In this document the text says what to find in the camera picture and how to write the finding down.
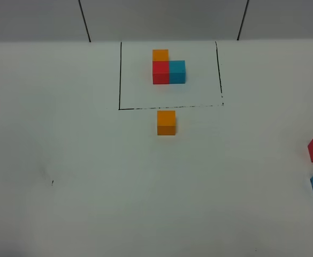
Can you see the red template block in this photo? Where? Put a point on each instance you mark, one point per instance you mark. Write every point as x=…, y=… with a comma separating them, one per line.
x=160, y=72

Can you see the blue template block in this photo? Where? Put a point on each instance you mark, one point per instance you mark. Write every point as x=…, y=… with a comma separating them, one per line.
x=177, y=72

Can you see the orange template block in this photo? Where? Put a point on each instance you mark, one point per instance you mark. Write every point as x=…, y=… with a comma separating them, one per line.
x=160, y=55

